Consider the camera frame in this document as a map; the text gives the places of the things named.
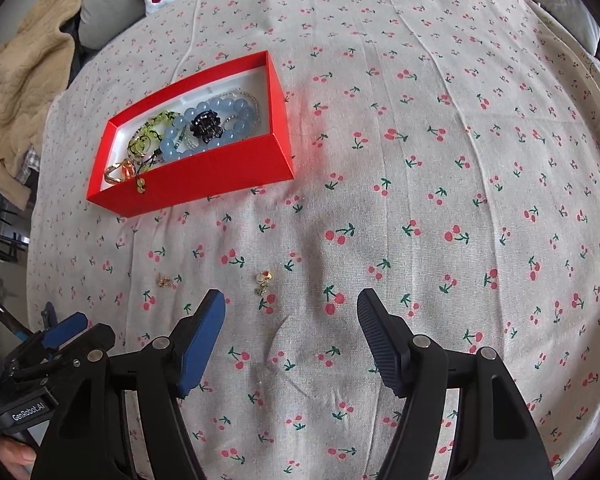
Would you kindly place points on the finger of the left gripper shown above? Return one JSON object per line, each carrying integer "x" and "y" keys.
{"x": 84, "y": 355}
{"x": 55, "y": 337}

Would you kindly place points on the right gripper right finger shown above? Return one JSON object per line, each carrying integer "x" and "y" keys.
{"x": 495, "y": 435}

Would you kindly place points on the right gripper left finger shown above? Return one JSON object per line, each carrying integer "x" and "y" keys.
{"x": 88, "y": 436}

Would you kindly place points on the small gold earring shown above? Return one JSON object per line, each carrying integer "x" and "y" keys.
{"x": 164, "y": 281}

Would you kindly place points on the red jewelry box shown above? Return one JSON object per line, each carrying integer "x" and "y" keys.
{"x": 263, "y": 157}

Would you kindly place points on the person's left hand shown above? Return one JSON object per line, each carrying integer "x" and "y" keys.
{"x": 17, "y": 457}

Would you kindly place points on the beige quilted blanket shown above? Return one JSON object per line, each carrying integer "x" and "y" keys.
{"x": 34, "y": 69}

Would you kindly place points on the cherry print bed sheet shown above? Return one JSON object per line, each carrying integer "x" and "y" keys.
{"x": 446, "y": 154}

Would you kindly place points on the grey pillow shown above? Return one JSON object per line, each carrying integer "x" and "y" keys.
{"x": 103, "y": 20}

